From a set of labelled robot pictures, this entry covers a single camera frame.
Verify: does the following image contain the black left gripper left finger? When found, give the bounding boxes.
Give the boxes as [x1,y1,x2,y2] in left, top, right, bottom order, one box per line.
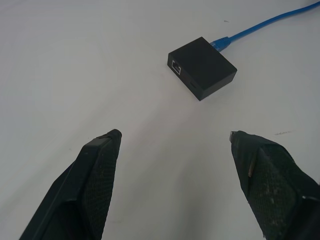
[19,128,123,240]

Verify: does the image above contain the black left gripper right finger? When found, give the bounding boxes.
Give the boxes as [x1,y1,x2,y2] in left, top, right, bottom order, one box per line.
[229,130,320,240]

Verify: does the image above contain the small black network box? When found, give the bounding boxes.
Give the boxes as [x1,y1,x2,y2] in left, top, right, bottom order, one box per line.
[166,36,238,102]

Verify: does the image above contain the blue Ethernet cable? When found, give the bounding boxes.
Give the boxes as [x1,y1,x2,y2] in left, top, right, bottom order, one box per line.
[209,0,320,52]

